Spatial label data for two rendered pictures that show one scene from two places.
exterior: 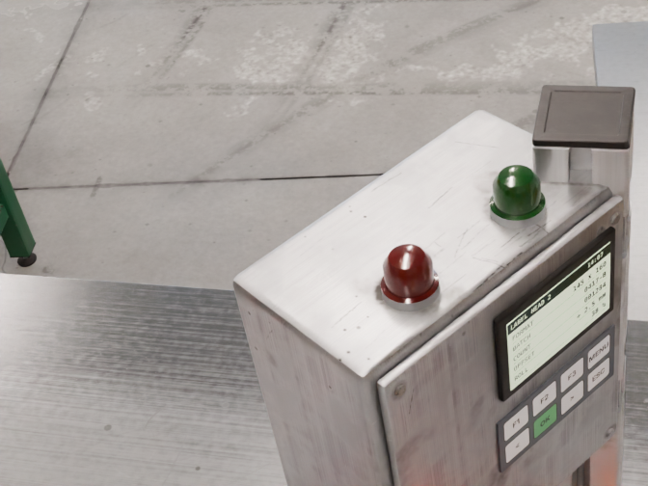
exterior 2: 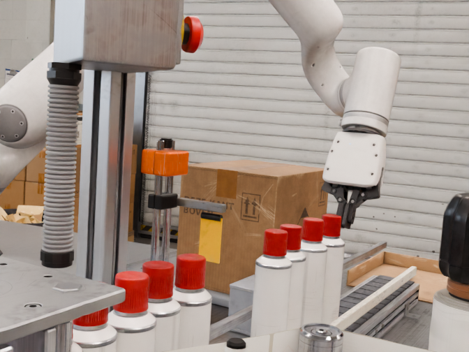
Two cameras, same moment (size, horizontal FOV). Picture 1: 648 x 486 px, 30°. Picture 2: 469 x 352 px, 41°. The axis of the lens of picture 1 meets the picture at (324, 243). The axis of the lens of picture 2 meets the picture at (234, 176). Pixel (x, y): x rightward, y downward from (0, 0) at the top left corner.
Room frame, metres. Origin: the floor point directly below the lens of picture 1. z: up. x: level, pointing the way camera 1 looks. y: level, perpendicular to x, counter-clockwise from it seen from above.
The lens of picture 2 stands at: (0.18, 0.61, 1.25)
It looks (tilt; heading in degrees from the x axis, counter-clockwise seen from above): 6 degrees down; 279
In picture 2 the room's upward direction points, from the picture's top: 4 degrees clockwise
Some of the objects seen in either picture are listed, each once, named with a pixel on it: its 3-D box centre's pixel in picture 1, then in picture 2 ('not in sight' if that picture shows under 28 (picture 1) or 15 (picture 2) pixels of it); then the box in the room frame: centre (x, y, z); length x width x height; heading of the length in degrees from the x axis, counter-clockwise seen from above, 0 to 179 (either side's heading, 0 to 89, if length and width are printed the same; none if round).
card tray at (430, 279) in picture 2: not in sight; (414, 276); (-0.06, -1.05, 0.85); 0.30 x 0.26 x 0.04; 69
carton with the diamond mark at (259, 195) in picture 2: not in sight; (255, 223); (0.34, -0.85, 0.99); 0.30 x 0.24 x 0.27; 70
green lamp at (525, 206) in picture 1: (516, 191); not in sight; (0.42, -0.09, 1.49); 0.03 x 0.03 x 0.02
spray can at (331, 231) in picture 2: not in sight; (326, 275); (0.17, -0.45, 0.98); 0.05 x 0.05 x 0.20
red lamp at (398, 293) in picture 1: (408, 272); not in sight; (0.38, -0.03, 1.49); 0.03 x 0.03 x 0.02
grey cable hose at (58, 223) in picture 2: not in sight; (61, 165); (0.45, 0.00, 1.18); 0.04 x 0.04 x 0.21
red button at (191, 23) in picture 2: not in sight; (186, 33); (0.34, -0.05, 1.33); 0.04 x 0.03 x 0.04; 124
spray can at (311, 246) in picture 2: not in sight; (308, 281); (0.20, -0.39, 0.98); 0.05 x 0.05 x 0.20
